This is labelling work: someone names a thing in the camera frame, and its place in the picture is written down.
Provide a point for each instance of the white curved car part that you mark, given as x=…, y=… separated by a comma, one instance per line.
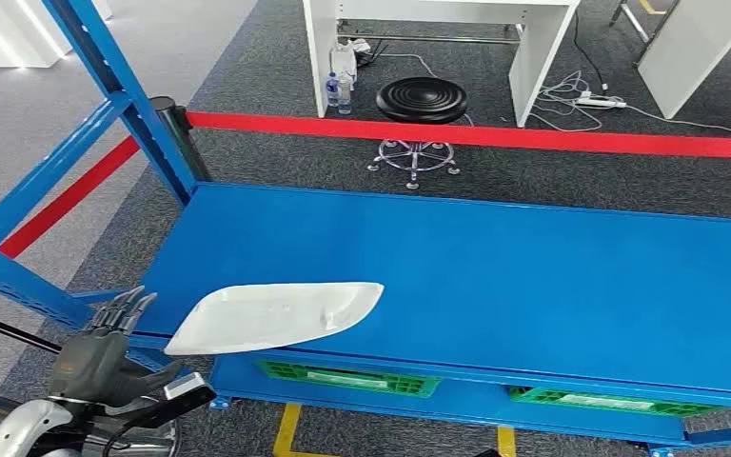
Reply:
x=264, y=318

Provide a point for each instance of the white desk panel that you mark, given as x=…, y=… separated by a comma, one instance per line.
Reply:
x=693, y=44

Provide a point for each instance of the blue metal shelf rack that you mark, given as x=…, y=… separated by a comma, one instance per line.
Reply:
x=466, y=265

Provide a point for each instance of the green plastic crate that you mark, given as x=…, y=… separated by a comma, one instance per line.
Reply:
x=353, y=380
x=592, y=402

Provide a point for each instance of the white lit partition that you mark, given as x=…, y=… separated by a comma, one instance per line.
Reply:
x=0, y=31

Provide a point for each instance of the short red barrier belt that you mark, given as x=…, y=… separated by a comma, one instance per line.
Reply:
x=63, y=205

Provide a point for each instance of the white plastic bag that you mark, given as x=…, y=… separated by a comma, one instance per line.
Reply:
x=343, y=60

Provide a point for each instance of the black round stool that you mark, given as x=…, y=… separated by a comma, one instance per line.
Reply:
x=422, y=98

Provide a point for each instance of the white desk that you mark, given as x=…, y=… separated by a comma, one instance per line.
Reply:
x=536, y=57

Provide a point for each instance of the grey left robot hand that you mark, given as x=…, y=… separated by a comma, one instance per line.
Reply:
x=88, y=369

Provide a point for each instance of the white power strip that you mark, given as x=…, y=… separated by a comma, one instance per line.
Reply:
x=599, y=101

